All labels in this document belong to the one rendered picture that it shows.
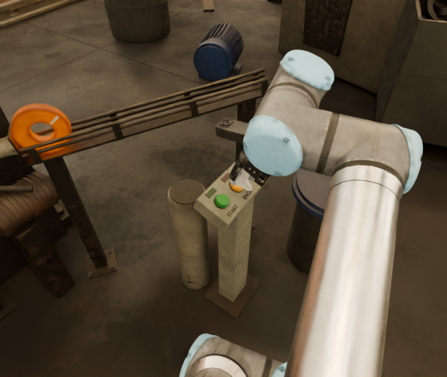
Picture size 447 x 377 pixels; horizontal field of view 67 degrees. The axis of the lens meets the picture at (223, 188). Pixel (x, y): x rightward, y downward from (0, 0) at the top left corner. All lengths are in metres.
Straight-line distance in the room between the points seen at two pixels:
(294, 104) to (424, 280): 1.30
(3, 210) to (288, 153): 0.93
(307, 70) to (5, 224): 0.97
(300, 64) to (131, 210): 1.34
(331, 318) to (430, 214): 1.64
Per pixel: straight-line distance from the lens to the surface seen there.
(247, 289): 1.45
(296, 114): 0.49
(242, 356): 0.87
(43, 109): 1.07
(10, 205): 1.21
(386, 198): 0.44
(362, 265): 0.38
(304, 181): 1.26
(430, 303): 1.65
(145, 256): 1.57
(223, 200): 0.91
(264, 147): 0.48
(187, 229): 1.12
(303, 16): 2.94
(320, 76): 0.57
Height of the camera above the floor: 1.28
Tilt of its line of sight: 45 degrees down
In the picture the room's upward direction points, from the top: straight up
